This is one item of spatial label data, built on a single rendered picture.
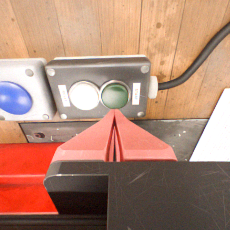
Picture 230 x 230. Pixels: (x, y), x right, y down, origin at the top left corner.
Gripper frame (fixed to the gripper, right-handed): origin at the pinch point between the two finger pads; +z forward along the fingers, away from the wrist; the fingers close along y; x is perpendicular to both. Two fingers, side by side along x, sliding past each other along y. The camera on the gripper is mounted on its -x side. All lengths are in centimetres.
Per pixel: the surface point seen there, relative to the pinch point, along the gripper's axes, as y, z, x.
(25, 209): 16.4, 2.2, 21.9
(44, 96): 7.7, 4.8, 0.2
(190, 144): -12.8, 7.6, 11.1
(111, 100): 0.3, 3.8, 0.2
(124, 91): -1.0, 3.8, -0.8
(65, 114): 5.8, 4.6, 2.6
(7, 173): 14.5, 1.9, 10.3
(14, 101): 10.6, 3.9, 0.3
